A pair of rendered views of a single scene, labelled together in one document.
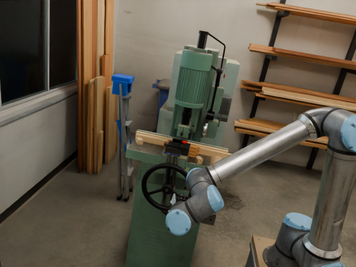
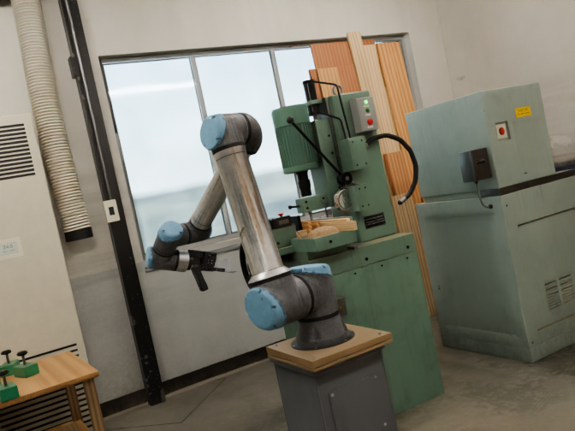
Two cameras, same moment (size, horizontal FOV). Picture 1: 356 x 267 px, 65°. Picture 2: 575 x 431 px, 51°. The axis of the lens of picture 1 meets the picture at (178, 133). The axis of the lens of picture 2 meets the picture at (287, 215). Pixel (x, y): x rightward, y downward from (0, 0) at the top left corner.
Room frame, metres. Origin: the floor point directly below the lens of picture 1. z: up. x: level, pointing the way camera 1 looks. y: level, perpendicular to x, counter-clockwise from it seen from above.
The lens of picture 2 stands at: (0.00, -2.44, 1.16)
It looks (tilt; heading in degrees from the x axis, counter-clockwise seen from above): 3 degrees down; 58
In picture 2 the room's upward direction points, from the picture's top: 12 degrees counter-clockwise
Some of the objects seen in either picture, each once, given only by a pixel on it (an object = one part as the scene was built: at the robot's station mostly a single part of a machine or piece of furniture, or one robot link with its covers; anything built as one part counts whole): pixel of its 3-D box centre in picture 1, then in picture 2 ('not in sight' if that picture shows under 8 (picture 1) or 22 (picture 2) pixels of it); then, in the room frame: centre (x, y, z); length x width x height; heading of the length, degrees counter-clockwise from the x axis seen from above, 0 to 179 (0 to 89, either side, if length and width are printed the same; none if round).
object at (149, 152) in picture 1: (176, 160); (295, 242); (1.54, -0.02, 0.87); 0.61 x 0.30 x 0.06; 84
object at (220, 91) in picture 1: (215, 97); (354, 153); (1.85, -0.21, 1.23); 0.09 x 0.08 x 0.15; 174
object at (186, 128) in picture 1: (184, 129); (312, 204); (1.67, -0.04, 1.03); 0.14 x 0.07 x 0.09; 174
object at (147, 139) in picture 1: (186, 147); (317, 227); (1.65, -0.07, 0.92); 0.67 x 0.02 x 0.04; 84
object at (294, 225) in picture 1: (297, 234); (311, 288); (1.16, -0.66, 0.77); 0.17 x 0.15 x 0.18; 12
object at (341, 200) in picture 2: (204, 129); (345, 200); (1.77, -0.17, 1.02); 0.12 x 0.03 x 0.12; 174
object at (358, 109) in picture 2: (220, 69); (364, 115); (1.95, -0.21, 1.40); 0.10 x 0.06 x 0.16; 174
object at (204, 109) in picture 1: (192, 100); (352, 168); (1.94, -0.06, 1.16); 0.22 x 0.22 x 0.72; 84
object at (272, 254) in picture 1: (287, 255); (320, 326); (1.17, -0.66, 0.64); 0.19 x 0.19 x 0.10
